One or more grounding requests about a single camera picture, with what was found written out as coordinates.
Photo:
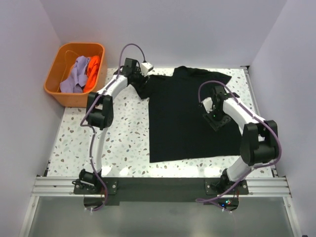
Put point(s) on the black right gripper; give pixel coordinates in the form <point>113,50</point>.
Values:
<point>215,124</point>

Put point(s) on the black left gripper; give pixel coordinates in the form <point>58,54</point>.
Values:
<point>143,80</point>

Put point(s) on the black t shirt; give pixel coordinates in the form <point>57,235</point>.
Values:
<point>177,128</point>

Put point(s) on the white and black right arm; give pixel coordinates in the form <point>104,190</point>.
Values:
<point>259,144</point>

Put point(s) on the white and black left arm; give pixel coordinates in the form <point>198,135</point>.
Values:
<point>99,117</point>

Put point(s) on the orange t shirt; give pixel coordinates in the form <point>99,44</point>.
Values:
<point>92,72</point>

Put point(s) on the lavender t shirt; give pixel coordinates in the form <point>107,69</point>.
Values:
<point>77,78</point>

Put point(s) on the orange plastic basket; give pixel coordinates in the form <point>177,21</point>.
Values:
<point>61,67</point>

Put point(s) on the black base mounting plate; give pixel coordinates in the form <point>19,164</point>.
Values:
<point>112,191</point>

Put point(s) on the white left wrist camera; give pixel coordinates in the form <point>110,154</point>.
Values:
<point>146,68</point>

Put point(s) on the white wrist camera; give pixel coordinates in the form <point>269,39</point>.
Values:
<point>146,68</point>
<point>207,104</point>

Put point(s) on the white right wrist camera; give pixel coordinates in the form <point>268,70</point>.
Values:
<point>207,104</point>

